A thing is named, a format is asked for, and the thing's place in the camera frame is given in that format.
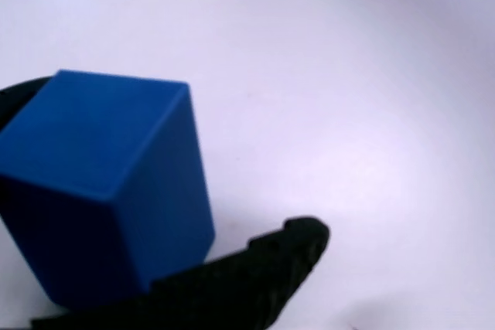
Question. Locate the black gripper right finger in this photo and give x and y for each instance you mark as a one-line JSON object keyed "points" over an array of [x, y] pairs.
{"points": [[239, 287]]}

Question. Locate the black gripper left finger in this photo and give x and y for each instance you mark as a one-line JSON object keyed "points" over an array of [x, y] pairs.
{"points": [[19, 94]]}

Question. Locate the blue cube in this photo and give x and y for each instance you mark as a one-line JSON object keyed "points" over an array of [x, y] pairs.
{"points": [[96, 152]]}

